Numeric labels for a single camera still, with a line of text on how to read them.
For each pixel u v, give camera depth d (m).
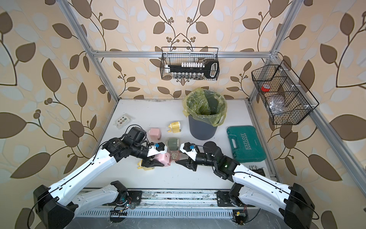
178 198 0.75
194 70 0.86
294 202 0.40
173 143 0.91
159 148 0.59
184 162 0.62
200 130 1.00
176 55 0.91
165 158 0.66
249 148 0.87
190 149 0.59
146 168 0.84
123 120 1.04
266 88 0.80
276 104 0.72
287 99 0.73
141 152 0.61
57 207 0.38
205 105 0.85
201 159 0.62
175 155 0.71
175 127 0.96
